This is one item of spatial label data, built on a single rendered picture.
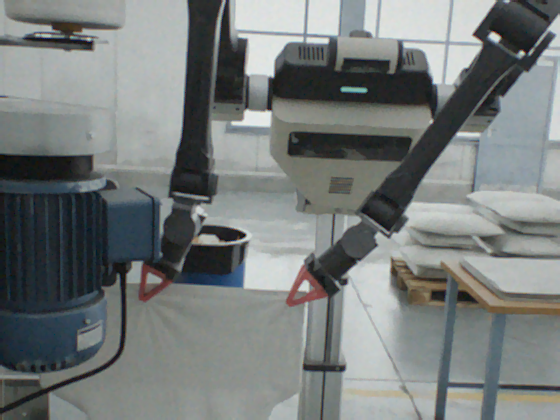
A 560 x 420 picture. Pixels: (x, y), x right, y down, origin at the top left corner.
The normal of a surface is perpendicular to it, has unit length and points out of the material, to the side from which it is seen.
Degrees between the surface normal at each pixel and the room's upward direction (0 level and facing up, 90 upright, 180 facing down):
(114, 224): 90
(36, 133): 90
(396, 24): 90
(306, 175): 130
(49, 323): 92
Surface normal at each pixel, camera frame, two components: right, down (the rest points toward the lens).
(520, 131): 0.04, 0.19
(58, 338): 0.50, 0.22
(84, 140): 0.79, 0.17
